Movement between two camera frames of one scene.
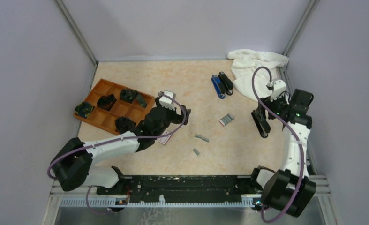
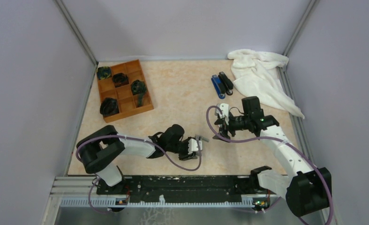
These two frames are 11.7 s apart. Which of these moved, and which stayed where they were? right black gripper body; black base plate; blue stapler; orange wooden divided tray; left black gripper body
Moved: left black gripper body; orange wooden divided tray; right black gripper body
Stayed: blue stapler; black base plate
